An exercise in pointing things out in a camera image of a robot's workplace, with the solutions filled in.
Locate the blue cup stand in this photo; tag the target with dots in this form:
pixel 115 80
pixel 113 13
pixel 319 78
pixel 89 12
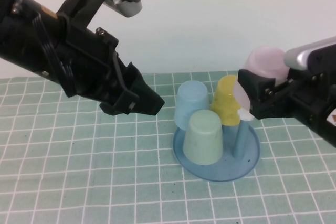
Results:
pixel 223 171

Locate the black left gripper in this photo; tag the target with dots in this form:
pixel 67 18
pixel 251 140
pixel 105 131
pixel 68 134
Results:
pixel 94 72

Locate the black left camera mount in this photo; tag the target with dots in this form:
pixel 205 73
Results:
pixel 78 6

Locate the yellow plastic cup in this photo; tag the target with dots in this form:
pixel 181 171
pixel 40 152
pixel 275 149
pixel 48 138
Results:
pixel 223 103

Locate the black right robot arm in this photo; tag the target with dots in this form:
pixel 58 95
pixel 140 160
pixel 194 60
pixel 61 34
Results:
pixel 331 134

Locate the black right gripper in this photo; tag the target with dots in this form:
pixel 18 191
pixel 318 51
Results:
pixel 304 98

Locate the green checkered tablecloth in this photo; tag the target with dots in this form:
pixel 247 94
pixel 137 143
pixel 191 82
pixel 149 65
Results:
pixel 78 182

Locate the pink plastic cup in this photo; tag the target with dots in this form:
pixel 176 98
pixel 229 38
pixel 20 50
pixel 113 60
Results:
pixel 265 61

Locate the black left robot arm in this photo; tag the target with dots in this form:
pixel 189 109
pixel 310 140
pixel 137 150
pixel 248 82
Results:
pixel 15 37

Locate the light blue plastic cup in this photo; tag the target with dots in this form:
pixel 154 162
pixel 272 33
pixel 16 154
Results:
pixel 191 100

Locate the green plastic cup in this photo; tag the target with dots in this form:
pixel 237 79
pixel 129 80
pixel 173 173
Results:
pixel 202 140

